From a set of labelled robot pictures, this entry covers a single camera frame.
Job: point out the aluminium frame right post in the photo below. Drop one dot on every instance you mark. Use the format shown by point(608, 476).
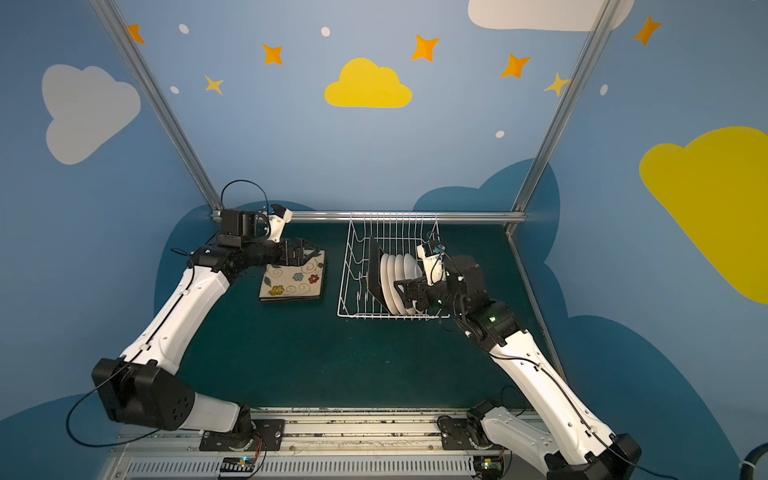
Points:
point(580, 75)

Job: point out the aluminium frame back bar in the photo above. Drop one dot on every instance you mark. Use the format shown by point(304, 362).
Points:
point(441, 217)

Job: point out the left small circuit board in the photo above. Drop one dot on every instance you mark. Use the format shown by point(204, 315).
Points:
point(236, 467)

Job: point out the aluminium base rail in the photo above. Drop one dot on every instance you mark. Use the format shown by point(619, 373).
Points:
point(320, 443)

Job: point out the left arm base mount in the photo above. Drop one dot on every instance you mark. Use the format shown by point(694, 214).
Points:
point(260, 435)

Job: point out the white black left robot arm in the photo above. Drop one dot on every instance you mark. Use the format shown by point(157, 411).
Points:
point(141, 386)

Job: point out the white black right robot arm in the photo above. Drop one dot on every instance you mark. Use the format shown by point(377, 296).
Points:
point(574, 443)

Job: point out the aluminium frame left post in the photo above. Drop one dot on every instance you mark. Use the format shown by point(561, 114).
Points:
point(114, 23)

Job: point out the aluminium frame post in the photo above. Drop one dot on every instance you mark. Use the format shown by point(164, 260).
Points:
point(580, 75)
point(114, 23)

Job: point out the square floral plate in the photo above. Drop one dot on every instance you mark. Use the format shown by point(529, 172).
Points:
point(374, 285)
point(297, 280)
point(289, 298)

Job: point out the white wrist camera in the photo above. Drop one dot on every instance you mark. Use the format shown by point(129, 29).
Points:
point(277, 220)
point(432, 256)

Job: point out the white wire dish rack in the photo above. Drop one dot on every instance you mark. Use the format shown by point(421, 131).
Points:
point(394, 237)

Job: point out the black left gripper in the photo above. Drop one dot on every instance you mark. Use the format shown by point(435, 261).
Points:
point(290, 252)

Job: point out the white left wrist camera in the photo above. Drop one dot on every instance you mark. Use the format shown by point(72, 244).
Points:
point(277, 220)

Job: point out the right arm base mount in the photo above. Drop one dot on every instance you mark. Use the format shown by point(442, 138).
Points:
point(467, 433)

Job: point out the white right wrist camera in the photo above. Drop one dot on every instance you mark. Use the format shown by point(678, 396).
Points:
point(432, 256)

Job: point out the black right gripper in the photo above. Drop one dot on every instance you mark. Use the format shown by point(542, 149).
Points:
point(411, 290)

